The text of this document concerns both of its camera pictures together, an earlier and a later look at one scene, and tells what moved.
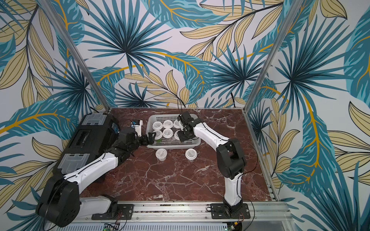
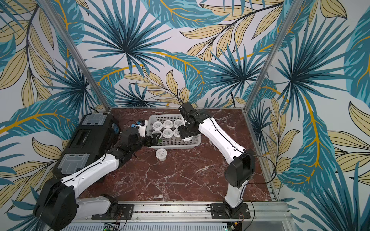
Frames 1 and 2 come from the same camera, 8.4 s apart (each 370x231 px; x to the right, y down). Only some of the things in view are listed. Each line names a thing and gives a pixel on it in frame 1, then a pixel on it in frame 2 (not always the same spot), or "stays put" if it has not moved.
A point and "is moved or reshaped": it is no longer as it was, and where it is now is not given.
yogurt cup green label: (167, 124) stays put
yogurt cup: (191, 154) is moved or reshaped
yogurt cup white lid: (157, 125) stays put
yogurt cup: (158, 135) stays put
